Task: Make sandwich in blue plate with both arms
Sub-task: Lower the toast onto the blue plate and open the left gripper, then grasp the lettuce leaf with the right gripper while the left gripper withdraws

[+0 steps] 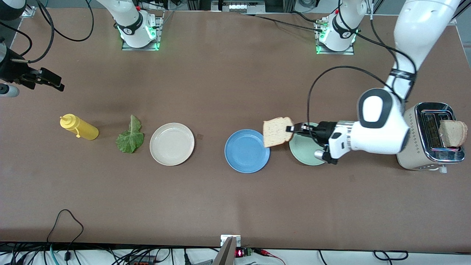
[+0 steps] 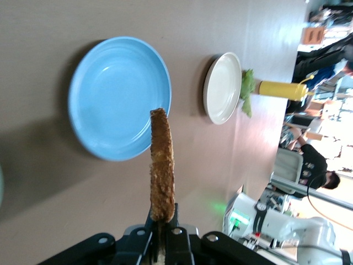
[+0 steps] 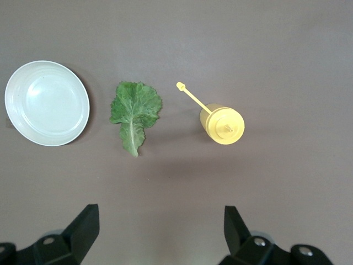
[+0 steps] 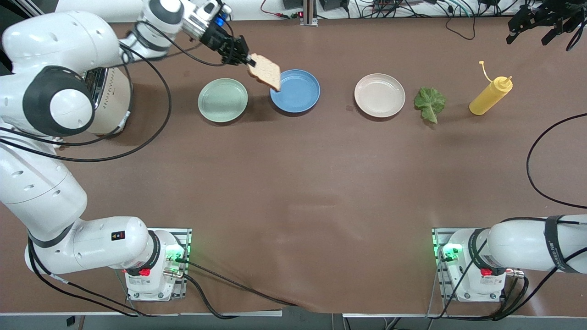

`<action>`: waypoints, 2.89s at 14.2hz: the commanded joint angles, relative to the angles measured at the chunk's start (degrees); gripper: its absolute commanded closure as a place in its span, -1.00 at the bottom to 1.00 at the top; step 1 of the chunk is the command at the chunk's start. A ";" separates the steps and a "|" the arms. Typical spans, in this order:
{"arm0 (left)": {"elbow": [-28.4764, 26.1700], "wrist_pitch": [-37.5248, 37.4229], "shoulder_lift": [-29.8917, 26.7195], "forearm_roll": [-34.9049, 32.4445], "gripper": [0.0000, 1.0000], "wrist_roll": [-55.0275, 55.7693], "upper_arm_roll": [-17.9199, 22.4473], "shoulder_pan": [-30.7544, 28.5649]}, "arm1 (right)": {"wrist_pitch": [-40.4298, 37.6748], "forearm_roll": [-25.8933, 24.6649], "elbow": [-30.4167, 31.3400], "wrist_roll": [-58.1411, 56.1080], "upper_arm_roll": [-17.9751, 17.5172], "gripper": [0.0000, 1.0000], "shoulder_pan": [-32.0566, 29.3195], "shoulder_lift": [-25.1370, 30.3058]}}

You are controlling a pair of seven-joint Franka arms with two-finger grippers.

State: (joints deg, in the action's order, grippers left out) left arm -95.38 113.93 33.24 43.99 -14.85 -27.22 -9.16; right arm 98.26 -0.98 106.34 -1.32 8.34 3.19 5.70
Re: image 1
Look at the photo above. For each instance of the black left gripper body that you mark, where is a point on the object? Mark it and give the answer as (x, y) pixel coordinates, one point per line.
(324, 133)

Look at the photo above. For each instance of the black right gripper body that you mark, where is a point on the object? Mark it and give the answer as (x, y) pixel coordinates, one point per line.
(14, 71)

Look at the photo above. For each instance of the sliced bread with brown crust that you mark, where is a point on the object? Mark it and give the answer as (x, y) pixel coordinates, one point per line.
(276, 132)
(454, 133)

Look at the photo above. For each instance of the yellow squeeze bottle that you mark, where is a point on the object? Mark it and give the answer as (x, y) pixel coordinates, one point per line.
(82, 129)

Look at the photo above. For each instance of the green lettuce leaf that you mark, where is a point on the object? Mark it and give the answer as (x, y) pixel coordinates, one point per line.
(129, 141)

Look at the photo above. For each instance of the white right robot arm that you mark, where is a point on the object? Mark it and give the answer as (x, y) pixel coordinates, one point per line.
(132, 22)

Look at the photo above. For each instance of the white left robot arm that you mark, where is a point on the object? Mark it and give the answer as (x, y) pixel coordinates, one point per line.
(382, 125)

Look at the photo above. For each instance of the light green round plate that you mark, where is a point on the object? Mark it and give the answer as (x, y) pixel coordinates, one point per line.
(302, 154)

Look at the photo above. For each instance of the blue round plate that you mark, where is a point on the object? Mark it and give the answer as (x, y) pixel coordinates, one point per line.
(244, 152)

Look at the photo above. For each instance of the beige round plate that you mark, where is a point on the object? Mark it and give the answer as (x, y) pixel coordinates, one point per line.
(172, 144)

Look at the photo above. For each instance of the cream and chrome toaster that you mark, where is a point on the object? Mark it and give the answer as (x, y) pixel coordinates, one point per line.
(423, 129)

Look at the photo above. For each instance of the circuit board with red display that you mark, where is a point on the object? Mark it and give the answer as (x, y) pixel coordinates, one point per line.
(244, 253)

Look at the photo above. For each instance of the white device with lit panel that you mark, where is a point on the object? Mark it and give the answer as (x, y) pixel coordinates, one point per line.
(239, 6)

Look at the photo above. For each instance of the metal table corner bracket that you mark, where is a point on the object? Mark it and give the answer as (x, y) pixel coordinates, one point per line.
(28, 12)
(452, 20)

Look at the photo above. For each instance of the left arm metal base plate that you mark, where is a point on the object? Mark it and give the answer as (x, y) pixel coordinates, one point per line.
(347, 52)

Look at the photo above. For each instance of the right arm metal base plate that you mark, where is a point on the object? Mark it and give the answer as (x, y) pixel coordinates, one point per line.
(159, 36)

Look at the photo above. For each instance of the small metal edge bracket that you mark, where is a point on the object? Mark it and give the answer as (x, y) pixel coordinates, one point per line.
(224, 239)

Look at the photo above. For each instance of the grey metal camera pole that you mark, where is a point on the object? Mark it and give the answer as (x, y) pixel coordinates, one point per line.
(226, 254)

